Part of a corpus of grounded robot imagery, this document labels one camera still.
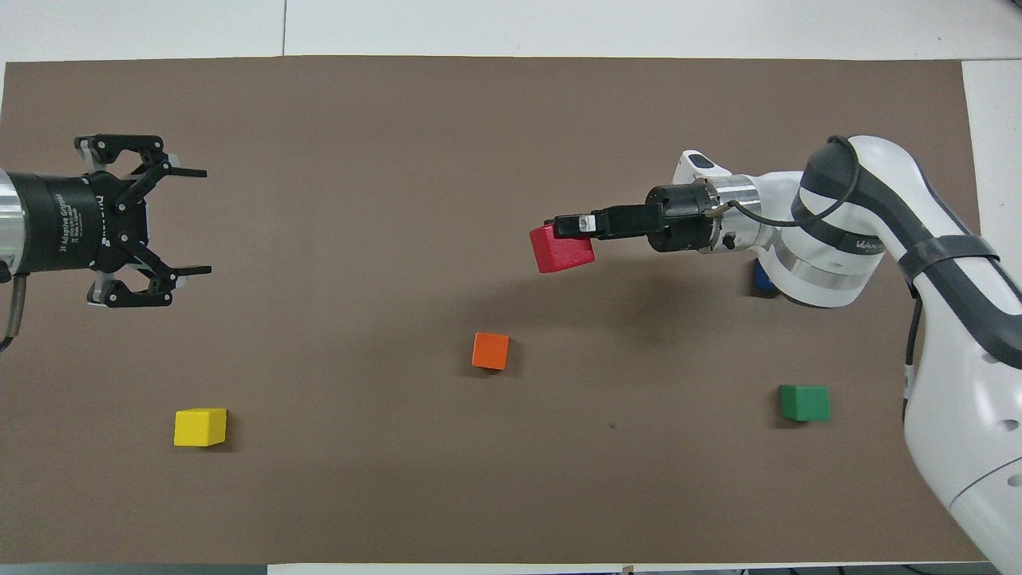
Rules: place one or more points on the blue wooden block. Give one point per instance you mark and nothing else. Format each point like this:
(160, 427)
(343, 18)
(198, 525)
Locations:
(762, 278)

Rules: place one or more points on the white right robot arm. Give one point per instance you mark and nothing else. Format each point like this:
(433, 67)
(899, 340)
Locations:
(958, 415)

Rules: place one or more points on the green wooden block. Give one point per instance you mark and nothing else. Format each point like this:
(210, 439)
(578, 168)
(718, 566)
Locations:
(805, 403)

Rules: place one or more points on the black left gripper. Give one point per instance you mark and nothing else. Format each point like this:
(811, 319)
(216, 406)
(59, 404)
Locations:
(64, 224)

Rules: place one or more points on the yellow wooden block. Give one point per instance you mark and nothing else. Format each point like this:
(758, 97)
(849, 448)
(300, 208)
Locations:
(200, 427)

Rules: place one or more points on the brown table mat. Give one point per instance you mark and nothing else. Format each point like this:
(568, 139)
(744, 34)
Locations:
(399, 447)

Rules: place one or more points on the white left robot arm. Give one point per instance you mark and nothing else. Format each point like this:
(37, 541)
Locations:
(6, 224)

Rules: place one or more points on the red wooden block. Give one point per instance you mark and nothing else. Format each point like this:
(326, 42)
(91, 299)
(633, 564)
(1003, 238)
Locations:
(563, 251)

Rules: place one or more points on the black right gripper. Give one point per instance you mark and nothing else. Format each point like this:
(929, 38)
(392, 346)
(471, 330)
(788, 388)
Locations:
(683, 217)

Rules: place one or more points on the orange wooden block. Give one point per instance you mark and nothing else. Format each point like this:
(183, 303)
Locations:
(490, 350)

